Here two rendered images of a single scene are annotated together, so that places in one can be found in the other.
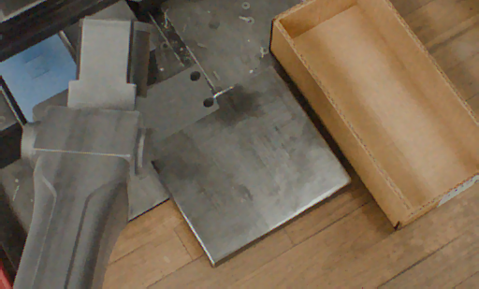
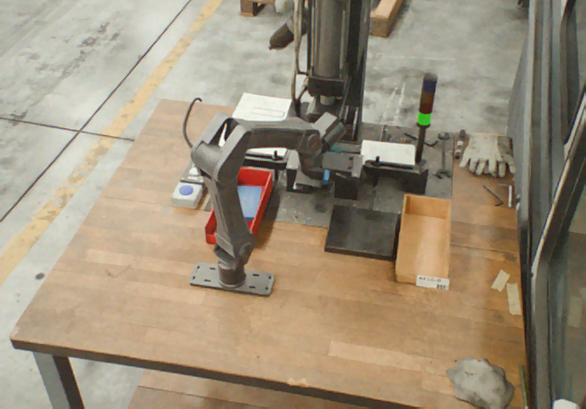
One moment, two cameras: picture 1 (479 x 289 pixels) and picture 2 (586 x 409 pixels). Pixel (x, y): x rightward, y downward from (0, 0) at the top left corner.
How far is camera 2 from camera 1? 1.09 m
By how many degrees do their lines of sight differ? 36
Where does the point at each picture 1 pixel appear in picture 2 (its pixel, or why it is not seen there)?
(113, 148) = (303, 126)
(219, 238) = (332, 241)
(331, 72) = (417, 229)
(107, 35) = (329, 117)
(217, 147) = (356, 221)
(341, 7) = (438, 214)
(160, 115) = (333, 162)
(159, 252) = (312, 237)
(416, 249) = (396, 290)
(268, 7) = not seen: hidden behind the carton
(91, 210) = (285, 126)
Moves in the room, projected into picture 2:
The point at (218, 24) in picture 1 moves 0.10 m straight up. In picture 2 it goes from (391, 198) to (395, 170)
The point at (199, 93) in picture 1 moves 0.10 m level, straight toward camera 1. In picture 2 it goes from (349, 164) to (323, 185)
